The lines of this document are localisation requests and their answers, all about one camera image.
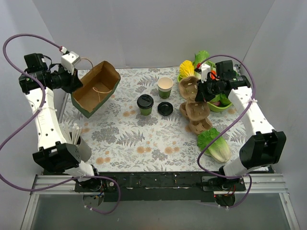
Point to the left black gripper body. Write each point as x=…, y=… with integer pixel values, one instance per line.
x=72, y=82

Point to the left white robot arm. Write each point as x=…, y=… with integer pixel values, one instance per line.
x=56, y=153

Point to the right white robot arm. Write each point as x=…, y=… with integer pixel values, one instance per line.
x=264, y=145

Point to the tall green napa cabbage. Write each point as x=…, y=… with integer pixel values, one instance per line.
x=200, y=57

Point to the floral patterned table mat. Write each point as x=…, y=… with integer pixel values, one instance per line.
x=122, y=139

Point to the green brown paper bag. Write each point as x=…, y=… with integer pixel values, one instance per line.
x=98, y=86

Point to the yellow cabbage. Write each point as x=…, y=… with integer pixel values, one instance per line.
x=186, y=69

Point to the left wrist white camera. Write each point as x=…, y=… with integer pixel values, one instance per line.
x=69, y=60

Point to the green paper coffee cup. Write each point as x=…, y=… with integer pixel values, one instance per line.
x=145, y=112

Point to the brown pulp cup carrier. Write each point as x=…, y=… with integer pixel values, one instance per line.
x=188, y=88

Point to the green lettuce on mat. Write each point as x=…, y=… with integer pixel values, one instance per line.
x=219, y=150

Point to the green plastic vegetable basket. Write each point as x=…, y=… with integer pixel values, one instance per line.
x=219, y=103

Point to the wrist white camera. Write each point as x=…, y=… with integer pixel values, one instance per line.
x=69, y=60
x=201, y=71

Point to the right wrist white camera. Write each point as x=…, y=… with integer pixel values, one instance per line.
x=201, y=71

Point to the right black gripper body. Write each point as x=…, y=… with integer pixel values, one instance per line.
x=202, y=89

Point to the grey straw holder cup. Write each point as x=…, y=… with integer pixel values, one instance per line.
x=85, y=151

